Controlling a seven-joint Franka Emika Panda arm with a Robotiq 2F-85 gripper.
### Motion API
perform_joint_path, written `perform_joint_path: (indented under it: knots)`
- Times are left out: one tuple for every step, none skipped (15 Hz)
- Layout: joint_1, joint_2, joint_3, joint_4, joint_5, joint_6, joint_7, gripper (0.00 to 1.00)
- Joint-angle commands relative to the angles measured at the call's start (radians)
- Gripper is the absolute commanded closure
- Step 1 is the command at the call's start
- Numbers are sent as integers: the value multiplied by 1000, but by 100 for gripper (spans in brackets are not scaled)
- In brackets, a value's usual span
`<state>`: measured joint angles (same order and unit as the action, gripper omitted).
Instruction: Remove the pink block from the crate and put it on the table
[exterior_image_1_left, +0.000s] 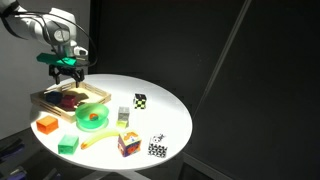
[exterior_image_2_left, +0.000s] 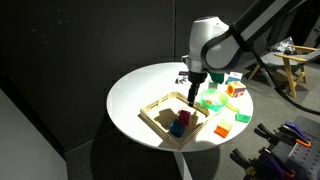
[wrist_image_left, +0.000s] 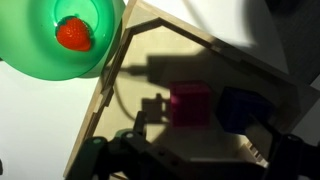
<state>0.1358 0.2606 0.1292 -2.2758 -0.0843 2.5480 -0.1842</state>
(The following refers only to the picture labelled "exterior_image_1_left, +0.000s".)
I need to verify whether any small yellow-green block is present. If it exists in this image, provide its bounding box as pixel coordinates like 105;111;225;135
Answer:
115;119;130;130

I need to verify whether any white table pedestal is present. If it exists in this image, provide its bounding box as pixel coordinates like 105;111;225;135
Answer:
79;169;152;180

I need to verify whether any black purple clamp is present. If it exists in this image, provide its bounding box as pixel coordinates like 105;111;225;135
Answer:
4;167;28;180

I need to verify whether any yellow black checkered cube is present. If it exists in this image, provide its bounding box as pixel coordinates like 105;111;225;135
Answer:
132;92;148;111

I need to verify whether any dark red object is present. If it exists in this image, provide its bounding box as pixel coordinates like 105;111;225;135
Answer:
60;94;79;109

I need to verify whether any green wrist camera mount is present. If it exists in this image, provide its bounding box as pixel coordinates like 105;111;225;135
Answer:
36;52;78;68

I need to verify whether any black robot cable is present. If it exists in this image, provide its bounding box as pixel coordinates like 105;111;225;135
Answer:
13;10;100;68

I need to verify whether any yellow banana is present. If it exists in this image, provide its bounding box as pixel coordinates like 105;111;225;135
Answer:
80;129;121;151

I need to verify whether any grey translucent cube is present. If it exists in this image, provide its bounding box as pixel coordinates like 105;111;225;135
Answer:
117;106;131;123

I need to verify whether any orange block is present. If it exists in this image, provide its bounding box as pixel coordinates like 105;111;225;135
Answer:
35;115;60;136

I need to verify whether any colourful picture cube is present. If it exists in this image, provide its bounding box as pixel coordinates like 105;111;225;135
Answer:
116;130;143;158

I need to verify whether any wooden crate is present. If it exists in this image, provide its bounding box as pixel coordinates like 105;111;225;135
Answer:
29;81;112;124

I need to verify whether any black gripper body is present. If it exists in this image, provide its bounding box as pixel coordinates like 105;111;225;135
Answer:
48;64;85;77

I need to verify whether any blue block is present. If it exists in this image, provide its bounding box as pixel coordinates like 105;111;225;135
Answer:
44;90;64;105

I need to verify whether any green plastic bowl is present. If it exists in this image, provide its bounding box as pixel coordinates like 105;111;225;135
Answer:
74;102;111;132

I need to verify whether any green block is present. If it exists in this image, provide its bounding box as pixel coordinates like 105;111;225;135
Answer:
57;134;80;156

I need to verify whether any black white patterned cube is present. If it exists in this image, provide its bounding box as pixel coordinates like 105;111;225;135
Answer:
147;133;169;159

